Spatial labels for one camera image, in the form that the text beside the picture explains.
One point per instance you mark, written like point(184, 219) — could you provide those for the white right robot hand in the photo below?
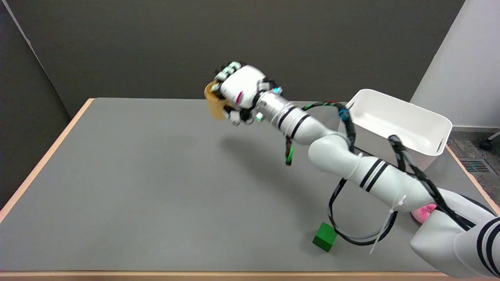
point(244, 88)

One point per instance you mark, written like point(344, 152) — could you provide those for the yellow cup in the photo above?
point(215, 102)

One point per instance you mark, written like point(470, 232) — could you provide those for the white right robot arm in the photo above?
point(351, 164)

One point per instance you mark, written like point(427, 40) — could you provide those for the white plastic box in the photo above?
point(398, 127)

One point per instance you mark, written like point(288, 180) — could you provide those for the green cube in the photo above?
point(325, 236)

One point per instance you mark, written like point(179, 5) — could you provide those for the pink toy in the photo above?
point(423, 212)

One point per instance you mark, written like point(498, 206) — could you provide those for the floor vent grille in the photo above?
point(475, 166)

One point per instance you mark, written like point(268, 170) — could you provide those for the office chair caster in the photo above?
point(486, 144)

